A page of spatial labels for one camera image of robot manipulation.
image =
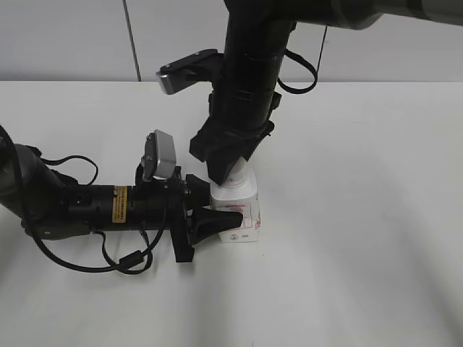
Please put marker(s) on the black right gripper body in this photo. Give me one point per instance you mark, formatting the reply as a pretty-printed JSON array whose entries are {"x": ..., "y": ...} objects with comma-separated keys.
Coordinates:
[{"x": 219, "y": 132}]

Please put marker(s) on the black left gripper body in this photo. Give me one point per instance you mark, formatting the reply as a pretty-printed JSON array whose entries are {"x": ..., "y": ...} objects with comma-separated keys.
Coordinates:
[{"x": 160, "y": 205}]

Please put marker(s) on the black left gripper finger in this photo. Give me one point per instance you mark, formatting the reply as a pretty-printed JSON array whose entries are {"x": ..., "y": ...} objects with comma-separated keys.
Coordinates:
[
  {"x": 205, "y": 223},
  {"x": 197, "y": 192}
]

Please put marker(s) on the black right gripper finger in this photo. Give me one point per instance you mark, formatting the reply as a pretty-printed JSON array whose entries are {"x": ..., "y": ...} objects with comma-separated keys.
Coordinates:
[
  {"x": 255, "y": 150},
  {"x": 220, "y": 162}
]

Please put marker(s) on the white ribbed bottle cap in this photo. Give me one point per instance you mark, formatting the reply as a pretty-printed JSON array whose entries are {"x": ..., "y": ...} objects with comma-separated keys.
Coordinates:
[{"x": 238, "y": 174}]

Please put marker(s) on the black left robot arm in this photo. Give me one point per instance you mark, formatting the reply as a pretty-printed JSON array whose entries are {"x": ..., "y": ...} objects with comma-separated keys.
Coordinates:
[{"x": 58, "y": 205}]

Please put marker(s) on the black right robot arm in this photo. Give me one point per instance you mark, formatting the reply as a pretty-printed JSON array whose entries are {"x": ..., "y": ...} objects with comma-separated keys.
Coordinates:
[{"x": 246, "y": 75}]

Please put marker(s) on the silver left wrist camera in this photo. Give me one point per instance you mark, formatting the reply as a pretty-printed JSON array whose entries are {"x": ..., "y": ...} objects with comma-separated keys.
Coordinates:
[{"x": 159, "y": 159}]

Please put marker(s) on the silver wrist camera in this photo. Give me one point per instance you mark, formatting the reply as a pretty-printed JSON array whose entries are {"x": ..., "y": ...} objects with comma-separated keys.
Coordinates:
[
  {"x": 201, "y": 66},
  {"x": 159, "y": 159}
]

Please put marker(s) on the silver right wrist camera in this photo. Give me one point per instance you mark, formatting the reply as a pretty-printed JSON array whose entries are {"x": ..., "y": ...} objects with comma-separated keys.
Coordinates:
[{"x": 201, "y": 66}]

